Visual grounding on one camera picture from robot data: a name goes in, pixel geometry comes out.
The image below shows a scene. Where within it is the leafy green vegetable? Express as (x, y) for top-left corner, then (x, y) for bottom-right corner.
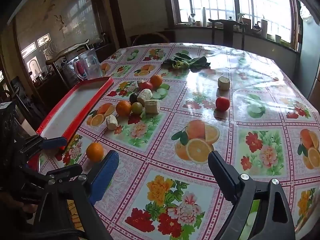
(161, 51), (211, 72)

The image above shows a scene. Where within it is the beige corn cob chunk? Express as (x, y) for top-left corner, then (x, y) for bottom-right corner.
(106, 115), (118, 130)
(145, 99), (161, 115)
(137, 89), (153, 105)

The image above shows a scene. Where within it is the person's left hand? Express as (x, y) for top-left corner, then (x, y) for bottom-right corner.
(0, 192), (37, 214)

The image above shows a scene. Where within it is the clear plastic pitcher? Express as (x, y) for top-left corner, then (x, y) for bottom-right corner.
(78, 48), (102, 80)

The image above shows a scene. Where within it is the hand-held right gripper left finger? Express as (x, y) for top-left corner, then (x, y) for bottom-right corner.
(32, 151), (120, 240)

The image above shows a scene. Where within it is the beige cube far right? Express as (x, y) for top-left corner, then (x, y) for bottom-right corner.
(218, 76), (230, 91)

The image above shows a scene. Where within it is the curved-top wooden chair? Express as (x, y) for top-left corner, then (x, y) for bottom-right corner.
(45, 39), (90, 88)

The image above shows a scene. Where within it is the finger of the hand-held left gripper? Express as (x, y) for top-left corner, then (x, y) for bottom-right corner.
(18, 134), (68, 156)

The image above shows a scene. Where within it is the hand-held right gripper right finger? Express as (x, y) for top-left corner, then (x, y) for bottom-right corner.
(208, 151), (297, 240)

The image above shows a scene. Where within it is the barred window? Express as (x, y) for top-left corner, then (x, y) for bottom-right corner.
(170, 0), (298, 43)

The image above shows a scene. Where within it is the dark straight-back wooden chair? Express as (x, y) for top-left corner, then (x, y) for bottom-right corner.
(208, 19), (248, 52)

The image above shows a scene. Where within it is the pink cup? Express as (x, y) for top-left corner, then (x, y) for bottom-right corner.
(76, 60), (87, 78)

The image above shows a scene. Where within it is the round-back wooden chair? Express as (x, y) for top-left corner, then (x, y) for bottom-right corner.
(131, 31), (170, 47)

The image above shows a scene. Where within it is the floral fruit print tablecloth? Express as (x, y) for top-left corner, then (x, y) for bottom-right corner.
(37, 42), (320, 240)

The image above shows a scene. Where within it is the red rimmed white tray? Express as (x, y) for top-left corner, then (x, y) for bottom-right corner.
(36, 76), (114, 152)

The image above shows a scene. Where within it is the glass-fronted wooden cabinet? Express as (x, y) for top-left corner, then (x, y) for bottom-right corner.
(7, 0), (103, 65)

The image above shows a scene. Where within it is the orange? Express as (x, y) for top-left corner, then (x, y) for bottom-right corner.
(86, 142), (104, 162)
(115, 100), (132, 117)
(149, 74), (163, 88)

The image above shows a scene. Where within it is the grey refrigerator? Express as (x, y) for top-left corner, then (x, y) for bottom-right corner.
(297, 2), (320, 100)

